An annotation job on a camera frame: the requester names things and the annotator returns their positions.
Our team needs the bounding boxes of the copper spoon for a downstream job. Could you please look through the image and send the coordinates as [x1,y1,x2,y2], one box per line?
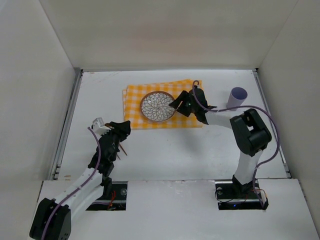
[119,143,128,156]

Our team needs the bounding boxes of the floral patterned ceramic bowl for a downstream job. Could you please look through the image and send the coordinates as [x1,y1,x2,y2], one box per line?
[140,91,176,123]

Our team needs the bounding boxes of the yellow white checkered cloth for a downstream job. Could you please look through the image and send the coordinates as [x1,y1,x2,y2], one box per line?
[122,79,203,130]

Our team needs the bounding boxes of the lilac plastic cup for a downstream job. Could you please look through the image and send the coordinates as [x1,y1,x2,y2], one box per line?
[226,87,248,108]

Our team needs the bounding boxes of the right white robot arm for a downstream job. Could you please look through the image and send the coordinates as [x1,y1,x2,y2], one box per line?
[169,86,272,195]

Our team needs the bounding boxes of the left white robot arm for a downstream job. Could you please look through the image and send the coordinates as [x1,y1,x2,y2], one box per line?
[29,117,131,240]

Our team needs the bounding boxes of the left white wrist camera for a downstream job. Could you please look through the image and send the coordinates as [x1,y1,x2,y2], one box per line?
[91,117,111,136]

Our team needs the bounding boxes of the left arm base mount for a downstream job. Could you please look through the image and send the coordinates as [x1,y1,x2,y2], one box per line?
[86,181,128,211]

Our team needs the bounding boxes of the left aluminium rail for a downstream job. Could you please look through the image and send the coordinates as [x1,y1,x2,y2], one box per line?
[46,67,83,181]

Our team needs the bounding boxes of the aluminium rail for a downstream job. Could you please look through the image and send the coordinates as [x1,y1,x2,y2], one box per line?
[46,67,83,181]
[252,68,292,179]

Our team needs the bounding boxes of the right aluminium rail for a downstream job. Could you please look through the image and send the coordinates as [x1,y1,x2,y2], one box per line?
[252,68,292,179]

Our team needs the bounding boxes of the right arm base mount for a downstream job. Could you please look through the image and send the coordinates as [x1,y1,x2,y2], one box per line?
[214,180,269,211]

